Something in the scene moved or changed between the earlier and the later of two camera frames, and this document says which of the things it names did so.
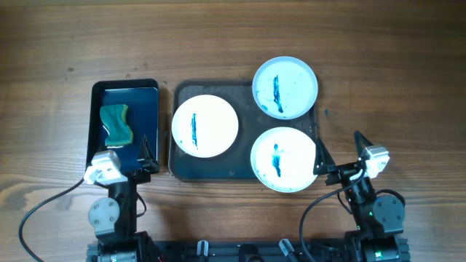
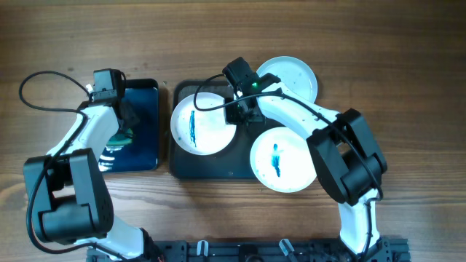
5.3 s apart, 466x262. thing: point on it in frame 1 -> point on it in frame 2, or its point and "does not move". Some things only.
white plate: x=285 y=87 does not move
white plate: x=205 y=126 does not move
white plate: x=282 y=160 does not move
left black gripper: x=143 y=176 -> x=134 y=119
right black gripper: x=329 y=166 -> x=232 y=118
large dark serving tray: x=235 y=164 does not move
